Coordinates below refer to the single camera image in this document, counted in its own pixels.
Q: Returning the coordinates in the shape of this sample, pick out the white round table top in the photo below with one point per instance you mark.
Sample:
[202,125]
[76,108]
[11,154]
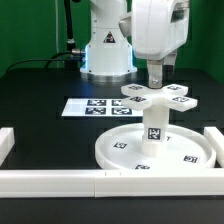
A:
[121,148]

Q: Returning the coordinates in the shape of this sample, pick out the white cross-shaped table base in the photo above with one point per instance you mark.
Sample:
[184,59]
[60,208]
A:
[173,96]

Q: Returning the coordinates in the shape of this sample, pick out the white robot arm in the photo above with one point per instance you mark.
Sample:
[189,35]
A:
[121,31]

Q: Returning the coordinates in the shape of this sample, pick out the white front fence bar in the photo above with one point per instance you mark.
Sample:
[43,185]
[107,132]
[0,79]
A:
[110,183]

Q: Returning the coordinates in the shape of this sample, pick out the white fence bar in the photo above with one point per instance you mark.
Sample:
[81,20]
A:
[216,139]
[110,183]
[7,142]

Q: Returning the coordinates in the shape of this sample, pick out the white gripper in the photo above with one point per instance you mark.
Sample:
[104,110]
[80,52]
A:
[158,27]

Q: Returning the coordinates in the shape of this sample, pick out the white left fence bar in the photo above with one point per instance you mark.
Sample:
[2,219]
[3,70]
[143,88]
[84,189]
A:
[7,142]

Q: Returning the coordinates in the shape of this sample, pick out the black vertical pole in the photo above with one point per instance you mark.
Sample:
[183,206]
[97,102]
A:
[71,65]

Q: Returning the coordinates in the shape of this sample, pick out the white marker sheet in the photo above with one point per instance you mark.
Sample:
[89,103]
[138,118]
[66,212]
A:
[83,107]

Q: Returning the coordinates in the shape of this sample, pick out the white right fence bar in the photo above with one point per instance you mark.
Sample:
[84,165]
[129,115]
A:
[216,139]

